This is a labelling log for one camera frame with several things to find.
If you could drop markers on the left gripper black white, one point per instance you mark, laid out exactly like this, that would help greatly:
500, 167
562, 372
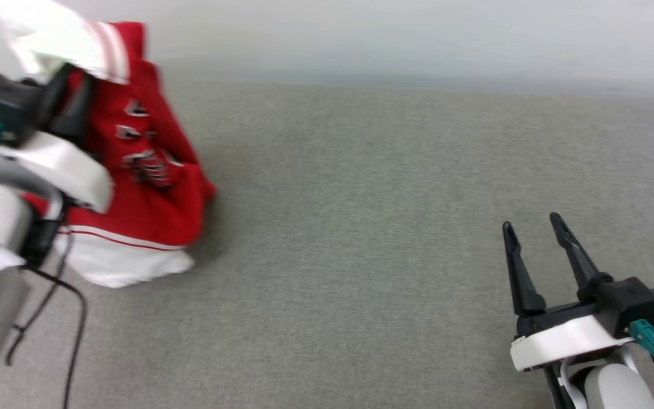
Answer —
60, 165

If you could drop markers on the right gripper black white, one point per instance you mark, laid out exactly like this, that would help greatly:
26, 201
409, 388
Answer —
571, 341

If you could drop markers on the red and white garment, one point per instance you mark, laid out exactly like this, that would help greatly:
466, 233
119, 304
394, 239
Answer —
145, 210

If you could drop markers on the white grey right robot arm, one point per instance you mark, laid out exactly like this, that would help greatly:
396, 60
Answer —
616, 389

